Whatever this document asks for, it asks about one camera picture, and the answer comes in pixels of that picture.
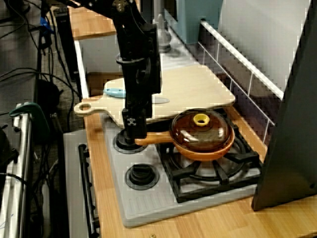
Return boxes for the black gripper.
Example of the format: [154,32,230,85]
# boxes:
[121,94,153,144]

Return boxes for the orange toy frying pan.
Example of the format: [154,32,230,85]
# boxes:
[134,108,235,162]

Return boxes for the toy knife blue handle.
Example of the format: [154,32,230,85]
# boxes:
[103,88,171,105]

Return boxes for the glass lid yellow knob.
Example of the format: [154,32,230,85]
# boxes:
[169,109,233,153]

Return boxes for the black stove knob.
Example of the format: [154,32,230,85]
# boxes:
[113,128,149,154]
[125,163,160,191]

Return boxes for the light wooden cutting board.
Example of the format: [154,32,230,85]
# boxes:
[73,64,236,127]

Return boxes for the white toy oven door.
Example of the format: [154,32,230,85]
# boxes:
[63,130,100,238]

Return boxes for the grey toy stove plate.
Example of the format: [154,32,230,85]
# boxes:
[100,113,263,229]

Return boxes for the white toy sink basin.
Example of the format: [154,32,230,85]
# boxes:
[74,26,179,100]

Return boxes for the grey toy faucet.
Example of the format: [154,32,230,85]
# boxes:
[152,0,173,53]

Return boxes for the black burner grate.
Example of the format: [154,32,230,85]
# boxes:
[153,121,263,204]

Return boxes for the white metal tripod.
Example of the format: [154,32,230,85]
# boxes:
[0,104,34,238]

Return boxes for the wooden kitchen countertop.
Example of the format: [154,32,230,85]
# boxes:
[83,96,317,238]

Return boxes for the teal box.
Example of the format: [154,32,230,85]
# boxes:
[164,0,223,44]

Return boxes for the black slanted panel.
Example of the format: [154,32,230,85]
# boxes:
[251,0,317,211]

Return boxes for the black oven door handle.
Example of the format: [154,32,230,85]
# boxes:
[78,144,100,236]

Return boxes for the black looping cable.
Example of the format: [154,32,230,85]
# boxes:
[0,68,84,100]

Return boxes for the black upright post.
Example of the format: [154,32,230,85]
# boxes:
[54,7,78,81]

